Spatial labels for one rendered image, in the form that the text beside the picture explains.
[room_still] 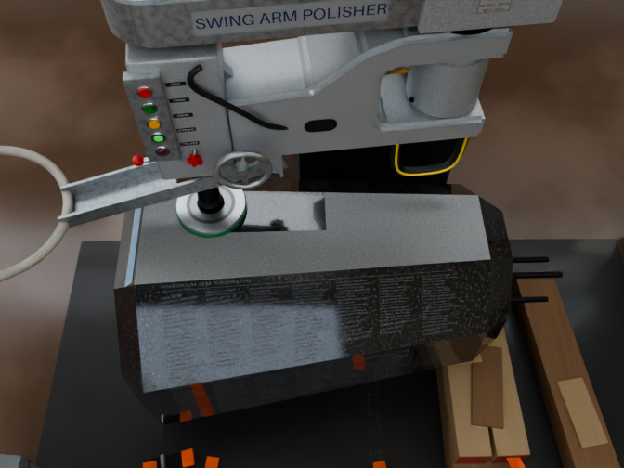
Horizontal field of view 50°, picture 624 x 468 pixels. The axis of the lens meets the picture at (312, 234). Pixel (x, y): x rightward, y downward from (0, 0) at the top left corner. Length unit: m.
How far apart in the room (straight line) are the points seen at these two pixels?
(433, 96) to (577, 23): 2.57
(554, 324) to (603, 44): 1.86
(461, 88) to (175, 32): 0.70
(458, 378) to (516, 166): 1.27
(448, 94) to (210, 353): 1.02
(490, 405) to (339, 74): 1.38
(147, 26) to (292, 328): 1.00
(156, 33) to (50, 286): 1.85
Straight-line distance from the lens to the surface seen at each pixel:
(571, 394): 2.74
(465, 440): 2.46
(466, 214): 2.13
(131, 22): 1.45
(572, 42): 4.10
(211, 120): 1.64
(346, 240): 2.03
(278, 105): 1.62
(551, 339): 2.82
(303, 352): 2.06
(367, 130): 1.74
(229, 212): 2.07
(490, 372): 2.55
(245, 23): 1.44
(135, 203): 1.99
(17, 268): 2.04
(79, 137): 3.56
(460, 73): 1.67
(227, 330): 2.03
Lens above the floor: 2.57
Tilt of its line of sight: 58 degrees down
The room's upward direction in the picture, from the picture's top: straight up
